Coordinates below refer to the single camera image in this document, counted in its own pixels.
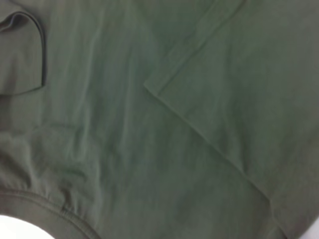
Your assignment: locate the dark green t-shirt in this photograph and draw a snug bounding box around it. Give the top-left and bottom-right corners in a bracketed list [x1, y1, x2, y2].
[0, 0, 319, 239]

